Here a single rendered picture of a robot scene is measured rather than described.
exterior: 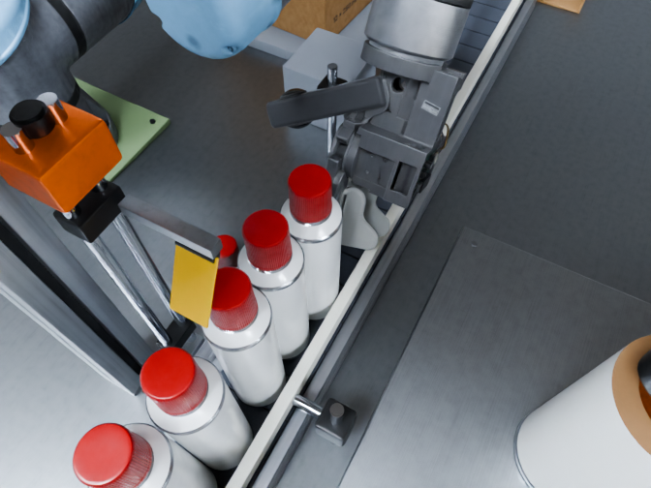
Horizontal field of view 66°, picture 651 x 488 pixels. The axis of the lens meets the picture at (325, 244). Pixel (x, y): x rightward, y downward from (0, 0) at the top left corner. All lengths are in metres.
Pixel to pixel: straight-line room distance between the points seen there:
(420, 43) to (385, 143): 0.08
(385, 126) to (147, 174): 0.40
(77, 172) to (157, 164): 0.48
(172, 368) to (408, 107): 0.27
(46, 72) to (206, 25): 0.38
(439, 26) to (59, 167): 0.28
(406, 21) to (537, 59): 0.57
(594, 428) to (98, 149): 0.34
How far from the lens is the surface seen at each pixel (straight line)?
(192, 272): 0.32
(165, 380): 0.32
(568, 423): 0.42
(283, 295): 0.39
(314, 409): 0.48
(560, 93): 0.90
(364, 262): 0.53
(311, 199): 0.37
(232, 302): 0.33
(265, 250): 0.35
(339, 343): 0.53
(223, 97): 0.83
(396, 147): 0.42
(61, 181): 0.28
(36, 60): 0.69
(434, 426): 0.52
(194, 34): 0.35
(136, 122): 0.82
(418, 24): 0.41
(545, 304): 0.60
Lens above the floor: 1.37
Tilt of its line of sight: 58 degrees down
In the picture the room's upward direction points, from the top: straight up
